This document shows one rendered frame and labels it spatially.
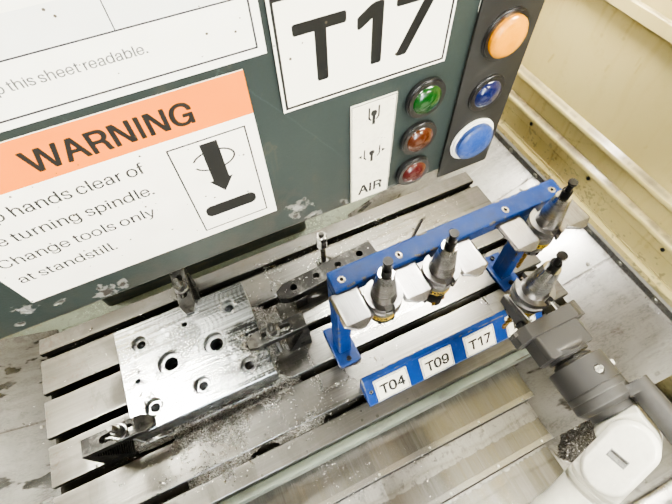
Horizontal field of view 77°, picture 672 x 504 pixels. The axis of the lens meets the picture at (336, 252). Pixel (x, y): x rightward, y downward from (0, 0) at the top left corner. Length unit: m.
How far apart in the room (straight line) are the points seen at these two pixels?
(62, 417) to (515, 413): 1.05
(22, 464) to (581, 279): 1.53
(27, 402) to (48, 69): 1.34
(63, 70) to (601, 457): 0.71
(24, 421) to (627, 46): 1.71
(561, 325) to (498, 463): 0.50
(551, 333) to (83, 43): 0.69
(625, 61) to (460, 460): 0.96
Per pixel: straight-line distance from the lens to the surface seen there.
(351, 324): 0.68
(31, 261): 0.28
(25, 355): 1.56
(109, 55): 0.20
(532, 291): 0.73
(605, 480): 0.74
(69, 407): 1.14
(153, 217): 0.26
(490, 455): 1.17
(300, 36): 0.22
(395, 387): 0.95
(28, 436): 1.46
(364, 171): 0.30
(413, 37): 0.25
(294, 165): 0.26
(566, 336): 0.76
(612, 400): 0.73
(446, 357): 0.98
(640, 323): 1.32
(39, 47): 0.20
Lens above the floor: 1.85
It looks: 58 degrees down
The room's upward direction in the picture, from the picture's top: 3 degrees counter-clockwise
